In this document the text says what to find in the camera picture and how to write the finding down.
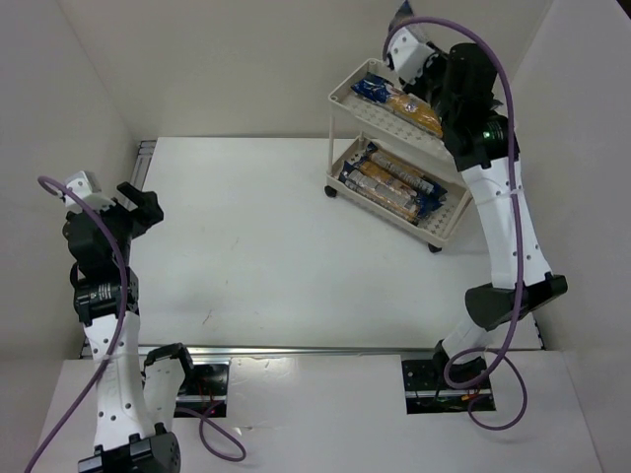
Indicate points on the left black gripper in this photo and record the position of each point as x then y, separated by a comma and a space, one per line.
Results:
136, 208

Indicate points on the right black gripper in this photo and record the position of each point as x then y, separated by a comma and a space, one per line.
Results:
431, 66

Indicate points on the blue and yellow spaghetti bag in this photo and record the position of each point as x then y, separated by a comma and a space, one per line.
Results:
382, 176

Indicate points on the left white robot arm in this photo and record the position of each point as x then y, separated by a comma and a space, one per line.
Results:
136, 396

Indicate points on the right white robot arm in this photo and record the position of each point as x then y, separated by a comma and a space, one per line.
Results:
469, 91

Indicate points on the white two-tier utility cart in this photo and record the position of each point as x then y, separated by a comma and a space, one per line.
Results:
406, 142

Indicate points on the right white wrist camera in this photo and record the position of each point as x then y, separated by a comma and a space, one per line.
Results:
400, 48

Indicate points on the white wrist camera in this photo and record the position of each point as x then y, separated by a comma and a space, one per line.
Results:
400, 48
85, 185

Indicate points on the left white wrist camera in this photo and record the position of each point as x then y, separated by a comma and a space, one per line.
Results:
85, 185

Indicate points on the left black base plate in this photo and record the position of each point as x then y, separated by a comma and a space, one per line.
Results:
206, 387

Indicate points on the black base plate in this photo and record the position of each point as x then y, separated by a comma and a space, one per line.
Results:
206, 387
427, 393

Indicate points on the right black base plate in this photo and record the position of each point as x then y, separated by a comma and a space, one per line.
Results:
427, 393

